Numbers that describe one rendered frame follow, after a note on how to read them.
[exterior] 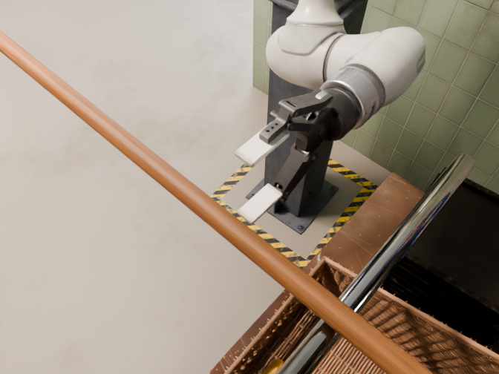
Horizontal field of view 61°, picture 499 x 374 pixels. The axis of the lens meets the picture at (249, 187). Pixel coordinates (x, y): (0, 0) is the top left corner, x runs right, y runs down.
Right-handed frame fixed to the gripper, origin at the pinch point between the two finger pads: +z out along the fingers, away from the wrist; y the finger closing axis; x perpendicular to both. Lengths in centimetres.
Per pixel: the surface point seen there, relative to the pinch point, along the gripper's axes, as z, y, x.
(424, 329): -21, 45, -31
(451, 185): -20.9, 2.3, -19.6
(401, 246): -7.6, 2.3, -19.6
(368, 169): -110, 120, 21
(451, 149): -116, 87, -7
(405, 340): -21, 56, -30
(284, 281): 7.3, -0.4, -12.2
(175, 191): 7.4, -0.3, 6.5
